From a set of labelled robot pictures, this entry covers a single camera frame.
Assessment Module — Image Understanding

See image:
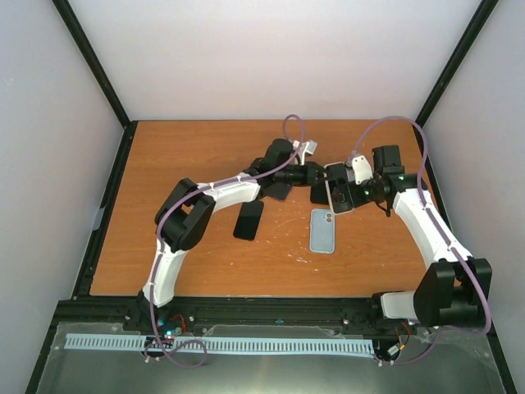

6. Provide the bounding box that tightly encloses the black phone case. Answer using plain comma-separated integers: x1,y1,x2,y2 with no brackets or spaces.
310,183,329,205

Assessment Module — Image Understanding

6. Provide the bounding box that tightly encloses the phone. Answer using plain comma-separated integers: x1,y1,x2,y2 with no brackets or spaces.
325,162,355,215
309,208,336,254

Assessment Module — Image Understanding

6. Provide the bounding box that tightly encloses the black smartphone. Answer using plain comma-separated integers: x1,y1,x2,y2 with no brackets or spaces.
262,183,292,202
233,200,264,241

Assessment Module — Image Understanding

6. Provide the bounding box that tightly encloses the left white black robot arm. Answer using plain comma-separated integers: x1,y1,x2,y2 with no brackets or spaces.
141,139,324,331

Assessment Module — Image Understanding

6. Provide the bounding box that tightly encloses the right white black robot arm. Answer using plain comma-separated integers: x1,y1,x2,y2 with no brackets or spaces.
325,145,492,330

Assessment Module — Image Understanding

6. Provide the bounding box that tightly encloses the metal sheet front panel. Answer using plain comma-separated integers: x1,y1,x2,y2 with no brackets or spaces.
28,323,515,393

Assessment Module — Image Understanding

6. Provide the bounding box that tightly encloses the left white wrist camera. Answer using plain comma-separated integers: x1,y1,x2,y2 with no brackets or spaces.
292,140,317,165

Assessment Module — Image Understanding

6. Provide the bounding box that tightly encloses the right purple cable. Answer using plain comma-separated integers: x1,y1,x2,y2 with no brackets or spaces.
350,116,493,366

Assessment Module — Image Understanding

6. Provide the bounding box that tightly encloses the purple cable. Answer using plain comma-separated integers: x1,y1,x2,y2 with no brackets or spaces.
148,114,305,369
350,116,493,366

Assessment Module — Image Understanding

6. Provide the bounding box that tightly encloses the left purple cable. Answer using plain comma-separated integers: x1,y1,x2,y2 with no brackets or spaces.
148,114,305,369

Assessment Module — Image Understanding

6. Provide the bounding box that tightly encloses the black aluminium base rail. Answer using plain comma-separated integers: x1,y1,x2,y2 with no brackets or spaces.
52,295,487,337

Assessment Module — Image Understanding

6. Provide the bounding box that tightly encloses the light blue slotted cable duct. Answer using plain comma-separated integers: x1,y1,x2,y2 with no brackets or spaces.
63,333,374,358

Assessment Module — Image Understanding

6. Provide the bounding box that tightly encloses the right black frame post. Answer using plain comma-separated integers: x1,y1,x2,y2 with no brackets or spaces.
415,0,499,127

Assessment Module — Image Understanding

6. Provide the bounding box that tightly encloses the black frame post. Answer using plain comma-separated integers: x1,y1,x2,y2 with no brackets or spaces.
51,0,133,128
415,0,499,127

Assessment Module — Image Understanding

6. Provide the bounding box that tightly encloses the left black frame post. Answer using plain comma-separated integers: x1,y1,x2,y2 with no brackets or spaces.
51,0,133,128

